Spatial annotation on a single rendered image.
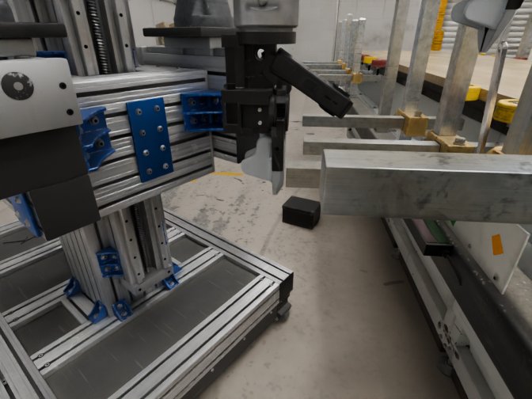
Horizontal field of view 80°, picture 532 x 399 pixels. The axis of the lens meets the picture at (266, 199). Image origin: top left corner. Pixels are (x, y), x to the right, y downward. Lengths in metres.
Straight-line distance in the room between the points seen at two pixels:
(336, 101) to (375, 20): 8.03
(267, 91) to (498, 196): 0.27
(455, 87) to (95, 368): 1.11
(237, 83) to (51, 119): 0.27
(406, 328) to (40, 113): 1.34
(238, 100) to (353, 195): 0.25
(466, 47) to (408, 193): 0.60
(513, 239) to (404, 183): 0.37
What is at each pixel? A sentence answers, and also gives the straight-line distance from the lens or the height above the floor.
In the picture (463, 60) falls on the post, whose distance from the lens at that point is 0.77.
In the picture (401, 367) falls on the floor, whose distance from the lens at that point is 1.33.
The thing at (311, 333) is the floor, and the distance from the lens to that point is 1.35.
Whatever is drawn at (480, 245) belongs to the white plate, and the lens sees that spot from 0.61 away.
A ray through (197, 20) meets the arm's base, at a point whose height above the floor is 1.05.
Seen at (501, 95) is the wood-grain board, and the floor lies 0.90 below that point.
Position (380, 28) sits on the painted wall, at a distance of 8.45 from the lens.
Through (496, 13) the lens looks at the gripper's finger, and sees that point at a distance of 0.55.
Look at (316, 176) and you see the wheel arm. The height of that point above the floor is 0.85.
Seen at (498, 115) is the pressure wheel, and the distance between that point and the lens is 0.79.
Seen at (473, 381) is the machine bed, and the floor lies 0.17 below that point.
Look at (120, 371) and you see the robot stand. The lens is 1.06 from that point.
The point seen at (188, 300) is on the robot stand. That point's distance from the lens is 1.18.
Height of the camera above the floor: 1.02
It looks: 27 degrees down
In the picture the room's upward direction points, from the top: straight up
